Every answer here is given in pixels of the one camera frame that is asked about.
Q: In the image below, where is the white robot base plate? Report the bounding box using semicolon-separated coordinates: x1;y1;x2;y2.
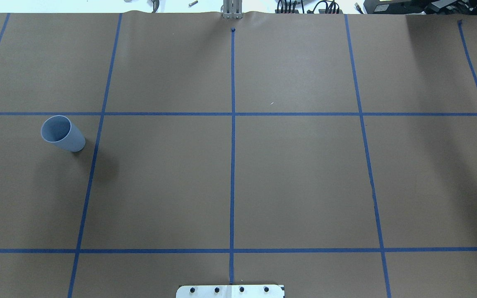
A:
176;284;285;298

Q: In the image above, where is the brown paper table cover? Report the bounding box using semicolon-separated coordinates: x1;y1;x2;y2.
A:
0;12;477;298

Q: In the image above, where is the blue plastic cup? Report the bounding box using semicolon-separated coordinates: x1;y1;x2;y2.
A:
41;115;86;152

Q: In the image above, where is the black cable bundle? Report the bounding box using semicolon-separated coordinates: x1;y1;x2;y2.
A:
275;0;344;14

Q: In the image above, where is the grey metal frame post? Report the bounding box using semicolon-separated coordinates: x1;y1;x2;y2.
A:
221;0;243;19

